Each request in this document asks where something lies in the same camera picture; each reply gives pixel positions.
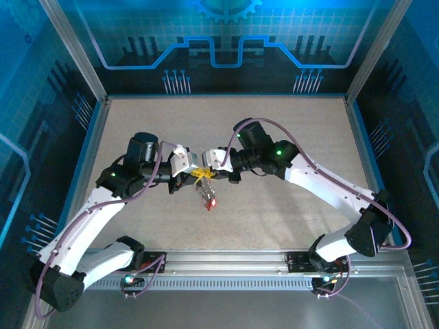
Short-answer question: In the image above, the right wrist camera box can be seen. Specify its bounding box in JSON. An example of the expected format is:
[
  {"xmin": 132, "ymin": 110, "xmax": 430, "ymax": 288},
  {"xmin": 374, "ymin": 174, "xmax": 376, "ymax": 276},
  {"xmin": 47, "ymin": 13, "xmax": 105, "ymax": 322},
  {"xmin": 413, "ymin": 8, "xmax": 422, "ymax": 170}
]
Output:
[{"xmin": 201, "ymin": 147, "xmax": 235, "ymax": 173}]

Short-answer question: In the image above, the grey metal shelf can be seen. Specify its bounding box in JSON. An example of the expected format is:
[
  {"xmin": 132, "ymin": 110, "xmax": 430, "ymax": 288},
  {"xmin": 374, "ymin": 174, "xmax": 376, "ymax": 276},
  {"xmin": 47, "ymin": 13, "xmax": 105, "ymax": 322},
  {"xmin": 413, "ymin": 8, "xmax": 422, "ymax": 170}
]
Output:
[{"xmin": 23, "ymin": 273, "xmax": 433, "ymax": 329}]

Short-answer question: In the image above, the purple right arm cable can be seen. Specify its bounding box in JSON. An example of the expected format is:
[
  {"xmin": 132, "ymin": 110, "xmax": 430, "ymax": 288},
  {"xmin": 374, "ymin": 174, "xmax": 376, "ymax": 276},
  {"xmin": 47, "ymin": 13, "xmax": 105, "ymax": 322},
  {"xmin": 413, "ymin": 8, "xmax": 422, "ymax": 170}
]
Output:
[{"xmin": 221, "ymin": 117, "xmax": 412, "ymax": 299}]

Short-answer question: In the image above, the small lit connector box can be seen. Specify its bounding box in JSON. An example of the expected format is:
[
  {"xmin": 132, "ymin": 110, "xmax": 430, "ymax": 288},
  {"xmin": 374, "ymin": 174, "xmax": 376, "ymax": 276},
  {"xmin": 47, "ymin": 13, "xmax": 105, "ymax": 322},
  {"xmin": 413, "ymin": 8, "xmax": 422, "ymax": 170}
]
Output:
[
  {"xmin": 311, "ymin": 273, "xmax": 339, "ymax": 292},
  {"xmin": 120, "ymin": 272, "xmax": 145, "ymax": 288}
]

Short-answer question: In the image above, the slotted grey cable duct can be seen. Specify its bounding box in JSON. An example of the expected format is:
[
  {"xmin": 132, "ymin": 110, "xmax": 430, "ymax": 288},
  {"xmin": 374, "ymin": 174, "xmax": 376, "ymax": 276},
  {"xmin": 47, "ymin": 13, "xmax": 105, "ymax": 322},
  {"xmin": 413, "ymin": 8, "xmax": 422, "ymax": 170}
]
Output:
[{"xmin": 85, "ymin": 277, "xmax": 325, "ymax": 292}]

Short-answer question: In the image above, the aluminium side rail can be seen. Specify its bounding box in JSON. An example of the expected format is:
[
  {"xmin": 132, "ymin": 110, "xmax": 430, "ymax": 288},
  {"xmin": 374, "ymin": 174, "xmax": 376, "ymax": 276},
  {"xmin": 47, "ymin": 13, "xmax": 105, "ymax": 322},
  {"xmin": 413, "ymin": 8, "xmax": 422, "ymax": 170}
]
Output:
[
  {"xmin": 58, "ymin": 97, "xmax": 111, "ymax": 249},
  {"xmin": 344, "ymin": 97, "xmax": 399, "ymax": 249}
]

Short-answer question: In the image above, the aluminium cross rail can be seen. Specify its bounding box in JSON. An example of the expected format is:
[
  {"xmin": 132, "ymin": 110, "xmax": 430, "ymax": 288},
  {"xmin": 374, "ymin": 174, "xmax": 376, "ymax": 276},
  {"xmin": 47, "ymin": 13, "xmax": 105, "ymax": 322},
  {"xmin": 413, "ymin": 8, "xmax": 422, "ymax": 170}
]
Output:
[{"xmin": 106, "ymin": 93, "xmax": 348, "ymax": 101}]

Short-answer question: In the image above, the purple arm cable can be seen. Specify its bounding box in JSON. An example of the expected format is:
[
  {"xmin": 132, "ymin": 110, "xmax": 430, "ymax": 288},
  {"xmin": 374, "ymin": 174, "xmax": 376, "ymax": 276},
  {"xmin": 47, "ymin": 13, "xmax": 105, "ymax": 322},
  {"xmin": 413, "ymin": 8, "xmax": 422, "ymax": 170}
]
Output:
[
  {"xmin": 221, "ymin": 117, "xmax": 412, "ymax": 299},
  {"xmin": 34, "ymin": 140, "xmax": 169, "ymax": 319}
]

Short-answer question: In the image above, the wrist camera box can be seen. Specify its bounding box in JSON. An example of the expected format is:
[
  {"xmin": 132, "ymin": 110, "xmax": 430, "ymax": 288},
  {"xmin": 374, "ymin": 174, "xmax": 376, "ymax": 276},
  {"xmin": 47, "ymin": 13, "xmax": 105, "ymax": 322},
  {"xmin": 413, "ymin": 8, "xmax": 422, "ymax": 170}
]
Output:
[
  {"xmin": 167, "ymin": 143, "xmax": 198, "ymax": 178},
  {"xmin": 201, "ymin": 147, "xmax": 235, "ymax": 173}
]

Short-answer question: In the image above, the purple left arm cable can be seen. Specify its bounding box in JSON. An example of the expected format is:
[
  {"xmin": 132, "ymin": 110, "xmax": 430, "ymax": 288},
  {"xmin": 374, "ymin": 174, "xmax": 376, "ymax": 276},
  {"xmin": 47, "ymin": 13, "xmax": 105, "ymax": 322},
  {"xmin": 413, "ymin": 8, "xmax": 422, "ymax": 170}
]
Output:
[{"xmin": 34, "ymin": 140, "xmax": 169, "ymax": 319}]

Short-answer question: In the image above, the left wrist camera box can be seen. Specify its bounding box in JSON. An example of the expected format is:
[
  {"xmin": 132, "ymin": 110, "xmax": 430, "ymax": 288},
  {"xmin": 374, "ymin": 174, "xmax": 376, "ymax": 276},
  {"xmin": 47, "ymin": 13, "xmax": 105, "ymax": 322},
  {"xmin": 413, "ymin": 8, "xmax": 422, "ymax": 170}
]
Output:
[{"xmin": 167, "ymin": 143, "xmax": 198, "ymax": 178}]

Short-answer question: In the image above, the large metal keyring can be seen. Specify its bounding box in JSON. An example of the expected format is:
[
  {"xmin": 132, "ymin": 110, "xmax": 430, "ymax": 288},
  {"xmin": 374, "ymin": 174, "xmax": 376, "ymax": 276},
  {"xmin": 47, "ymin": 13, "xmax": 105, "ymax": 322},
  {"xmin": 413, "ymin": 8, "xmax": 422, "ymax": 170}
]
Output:
[{"xmin": 194, "ymin": 176, "xmax": 215, "ymax": 206}]

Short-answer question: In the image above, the aluminium base beam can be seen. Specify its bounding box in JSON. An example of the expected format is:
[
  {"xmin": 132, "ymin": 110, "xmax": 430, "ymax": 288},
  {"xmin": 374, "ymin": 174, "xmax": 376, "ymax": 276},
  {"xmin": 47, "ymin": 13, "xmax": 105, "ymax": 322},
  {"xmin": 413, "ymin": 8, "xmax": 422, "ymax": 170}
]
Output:
[{"xmin": 40, "ymin": 247, "xmax": 414, "ymax": 279}]

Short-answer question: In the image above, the aluminium frame post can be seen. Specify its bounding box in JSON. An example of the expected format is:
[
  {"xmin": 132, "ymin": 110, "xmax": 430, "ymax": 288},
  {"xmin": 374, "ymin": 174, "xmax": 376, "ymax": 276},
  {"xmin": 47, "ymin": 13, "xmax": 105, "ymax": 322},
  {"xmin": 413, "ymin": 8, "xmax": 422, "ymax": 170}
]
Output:
[
  {"xmin": 345, "ymin": 0, "xmax": 414, "ymax": 103},
  {"xmin": 38, "ymin": 0, "xmax": 110, "ymax": 103}
]

